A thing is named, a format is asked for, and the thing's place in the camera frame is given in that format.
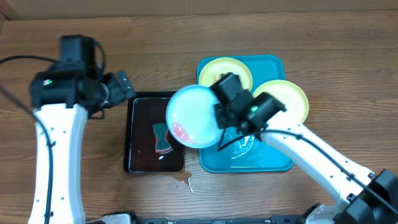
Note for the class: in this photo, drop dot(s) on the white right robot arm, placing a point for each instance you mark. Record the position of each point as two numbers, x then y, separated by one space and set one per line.
359 195

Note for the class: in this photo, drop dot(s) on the yellow plate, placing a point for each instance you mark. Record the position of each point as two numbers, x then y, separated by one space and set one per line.
288 93
213 70

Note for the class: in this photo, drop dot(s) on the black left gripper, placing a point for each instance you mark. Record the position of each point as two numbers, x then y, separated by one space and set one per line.
116 96

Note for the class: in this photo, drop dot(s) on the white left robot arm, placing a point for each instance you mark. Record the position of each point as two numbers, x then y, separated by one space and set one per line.
64 102

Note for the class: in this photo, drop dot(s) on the green orange sponge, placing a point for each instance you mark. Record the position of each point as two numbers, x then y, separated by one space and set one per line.
162 145

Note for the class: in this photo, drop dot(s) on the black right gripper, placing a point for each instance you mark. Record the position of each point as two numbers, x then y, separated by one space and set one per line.
222 120

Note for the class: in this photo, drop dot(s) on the light blue plate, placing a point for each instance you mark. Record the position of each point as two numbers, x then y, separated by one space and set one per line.
190 117

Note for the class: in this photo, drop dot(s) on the teal plastic tray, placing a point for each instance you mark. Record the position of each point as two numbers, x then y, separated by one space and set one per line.
249 154

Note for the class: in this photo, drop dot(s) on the black water tray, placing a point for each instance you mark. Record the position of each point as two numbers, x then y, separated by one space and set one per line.
144 110

